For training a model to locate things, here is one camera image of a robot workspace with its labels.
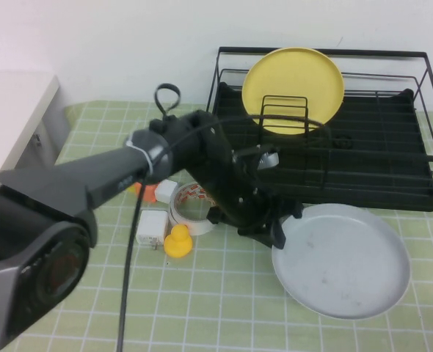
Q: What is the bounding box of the green checkered tablecloth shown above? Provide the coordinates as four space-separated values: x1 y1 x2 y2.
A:
0 99 433 352

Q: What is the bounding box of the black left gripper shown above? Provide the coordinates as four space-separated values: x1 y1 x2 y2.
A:
200 153 306 252

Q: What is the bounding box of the black plastic drain tray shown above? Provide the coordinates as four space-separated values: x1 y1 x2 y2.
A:
205 82 433 213

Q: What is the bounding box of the white side cabinet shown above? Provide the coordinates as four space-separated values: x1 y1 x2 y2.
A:
0 71 73 177

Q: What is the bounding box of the grey round plate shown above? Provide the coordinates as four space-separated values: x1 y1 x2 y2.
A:
271 204 411 320

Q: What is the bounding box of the black wire dish rack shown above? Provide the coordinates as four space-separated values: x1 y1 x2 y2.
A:
197 46 433 194

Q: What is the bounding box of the white plug charger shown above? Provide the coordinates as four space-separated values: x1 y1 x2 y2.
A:
134 209 169 252

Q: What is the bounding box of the yellow rubber duck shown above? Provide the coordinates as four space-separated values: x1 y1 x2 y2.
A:
164 224 193 260

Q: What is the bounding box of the white tape roll red print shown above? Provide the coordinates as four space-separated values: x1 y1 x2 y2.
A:
167 182 217 236

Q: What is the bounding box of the white cube block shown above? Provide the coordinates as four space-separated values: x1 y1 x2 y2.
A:
153 179 179 205

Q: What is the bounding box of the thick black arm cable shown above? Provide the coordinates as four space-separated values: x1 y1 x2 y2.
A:
115 83 183 352

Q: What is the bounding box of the orange cube block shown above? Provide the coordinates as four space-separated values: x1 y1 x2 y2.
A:
134 181 158 204

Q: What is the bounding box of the yellow round plate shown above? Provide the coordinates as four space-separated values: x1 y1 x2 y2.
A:
241 47 346 137

